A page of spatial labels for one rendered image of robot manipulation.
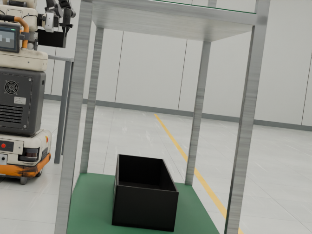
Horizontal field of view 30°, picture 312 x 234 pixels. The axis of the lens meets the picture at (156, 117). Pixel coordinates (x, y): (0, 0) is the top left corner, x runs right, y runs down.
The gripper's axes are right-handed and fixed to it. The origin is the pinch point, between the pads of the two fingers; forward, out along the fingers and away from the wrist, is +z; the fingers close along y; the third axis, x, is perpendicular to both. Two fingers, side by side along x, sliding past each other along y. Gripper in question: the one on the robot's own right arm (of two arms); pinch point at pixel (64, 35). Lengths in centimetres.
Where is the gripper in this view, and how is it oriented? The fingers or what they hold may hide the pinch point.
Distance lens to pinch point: 441.2
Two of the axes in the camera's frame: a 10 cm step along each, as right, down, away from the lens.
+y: -9.9, -1.2, -0.4
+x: 0.3, 0.9, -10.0
